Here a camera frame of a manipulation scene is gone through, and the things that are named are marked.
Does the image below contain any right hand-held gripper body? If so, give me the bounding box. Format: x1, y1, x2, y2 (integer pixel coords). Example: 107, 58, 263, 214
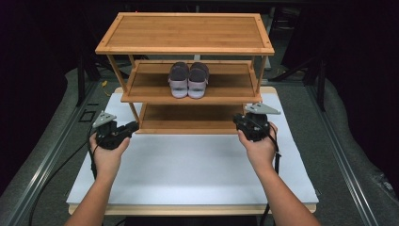
244, 103, 281, 142

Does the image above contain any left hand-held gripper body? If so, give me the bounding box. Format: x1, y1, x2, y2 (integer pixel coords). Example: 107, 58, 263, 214
91, 111, 128, 151

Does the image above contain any pink sandal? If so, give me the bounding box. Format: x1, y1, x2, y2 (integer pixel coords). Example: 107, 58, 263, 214
168, 61, 190, 99
187, 61, 211, 100

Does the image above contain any wooden three-tier shoe rack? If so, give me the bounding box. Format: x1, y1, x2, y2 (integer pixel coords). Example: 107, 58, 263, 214
94, 11, 276, 136

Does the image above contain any person's left hand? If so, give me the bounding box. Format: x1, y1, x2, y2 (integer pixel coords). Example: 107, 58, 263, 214
88, 132, 131, 183

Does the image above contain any person's right hand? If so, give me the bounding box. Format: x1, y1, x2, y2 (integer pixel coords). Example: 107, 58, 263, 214
237, 122, 279, 177

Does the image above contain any black metal stand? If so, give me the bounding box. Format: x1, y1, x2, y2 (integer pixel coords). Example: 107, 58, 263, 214
76, 55, 88, 107
315, 55, 327, 111

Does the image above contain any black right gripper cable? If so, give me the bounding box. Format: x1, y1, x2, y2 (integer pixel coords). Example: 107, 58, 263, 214
259, 123, 282, 226

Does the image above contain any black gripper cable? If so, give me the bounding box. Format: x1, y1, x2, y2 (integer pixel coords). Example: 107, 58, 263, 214
28, 125, 99, 226
259, 123, 282, 226

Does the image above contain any grey metal floor rail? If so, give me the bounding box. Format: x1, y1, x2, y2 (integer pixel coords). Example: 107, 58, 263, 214
304, 84, 381, 226
0, 80, 106, 226

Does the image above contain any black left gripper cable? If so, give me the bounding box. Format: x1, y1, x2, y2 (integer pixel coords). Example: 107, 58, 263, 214
28, 125, 99, 226

